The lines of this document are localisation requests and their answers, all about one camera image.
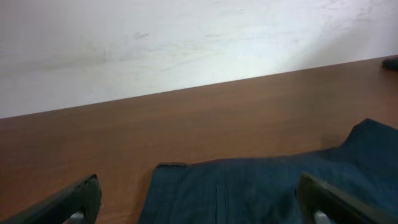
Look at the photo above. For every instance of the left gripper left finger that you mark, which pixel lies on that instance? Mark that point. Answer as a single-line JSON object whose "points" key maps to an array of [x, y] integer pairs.
{"points": [[78, 203]]}

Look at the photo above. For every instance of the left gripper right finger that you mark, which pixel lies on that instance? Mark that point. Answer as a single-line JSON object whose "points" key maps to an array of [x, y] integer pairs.
{"points": [[321, 202]]}

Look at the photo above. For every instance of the navy blue shorts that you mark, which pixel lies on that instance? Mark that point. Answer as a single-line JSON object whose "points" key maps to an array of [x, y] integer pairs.
{"points": [[262, 190]]}

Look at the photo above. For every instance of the black garment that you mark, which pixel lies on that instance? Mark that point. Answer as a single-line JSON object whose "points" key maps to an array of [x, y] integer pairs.
{"points": [[390, 64]]}

